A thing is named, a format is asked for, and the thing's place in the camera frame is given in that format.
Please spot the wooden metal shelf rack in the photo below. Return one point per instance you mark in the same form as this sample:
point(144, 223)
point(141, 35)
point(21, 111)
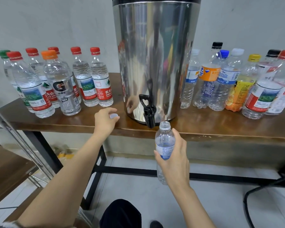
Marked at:
point(4, 173)

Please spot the stainless steel water dispenser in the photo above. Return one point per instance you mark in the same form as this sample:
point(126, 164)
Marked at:
point(154, 49)

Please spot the orange cap clear plastic bottle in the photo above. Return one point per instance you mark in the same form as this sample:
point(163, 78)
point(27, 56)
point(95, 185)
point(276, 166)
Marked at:
point(61, 87)

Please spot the white bottle cap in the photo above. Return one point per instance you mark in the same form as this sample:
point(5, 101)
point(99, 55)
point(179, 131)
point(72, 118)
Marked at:
point(114, 115)

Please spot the person's black shoe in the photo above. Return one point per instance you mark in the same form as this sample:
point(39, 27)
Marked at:
point(156, 224)

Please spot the person's right hand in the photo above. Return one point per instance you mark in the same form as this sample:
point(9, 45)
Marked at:
point(173, 163)

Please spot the wooden stool with black frame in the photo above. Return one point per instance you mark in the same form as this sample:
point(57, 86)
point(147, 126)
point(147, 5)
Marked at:
point(270, 185)

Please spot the white-cap blue-label bottle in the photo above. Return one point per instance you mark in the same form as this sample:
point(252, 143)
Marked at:
point(165, 140)

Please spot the green red label plastic bottle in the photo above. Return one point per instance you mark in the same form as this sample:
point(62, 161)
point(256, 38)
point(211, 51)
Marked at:
point(85, 80)

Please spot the person's black trouser leg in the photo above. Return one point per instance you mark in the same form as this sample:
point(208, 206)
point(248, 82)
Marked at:
point(121, 215)

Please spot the person's left hand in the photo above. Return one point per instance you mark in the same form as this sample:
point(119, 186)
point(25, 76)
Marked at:
point(105, 123)

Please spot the black metal table frame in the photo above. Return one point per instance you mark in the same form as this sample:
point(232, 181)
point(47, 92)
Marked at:
point(213, 177)

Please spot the cluster of plastic bottles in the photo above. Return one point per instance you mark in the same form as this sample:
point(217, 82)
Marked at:
point(237, 83)

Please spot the yellow debris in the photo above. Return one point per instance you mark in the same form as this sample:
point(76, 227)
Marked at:
point(65, 153)

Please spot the green label plastic water bottle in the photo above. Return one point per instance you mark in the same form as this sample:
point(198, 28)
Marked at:
point(7, 68)

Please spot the person's left forearm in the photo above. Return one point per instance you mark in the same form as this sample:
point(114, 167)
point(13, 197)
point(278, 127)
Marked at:
point(57, 187)

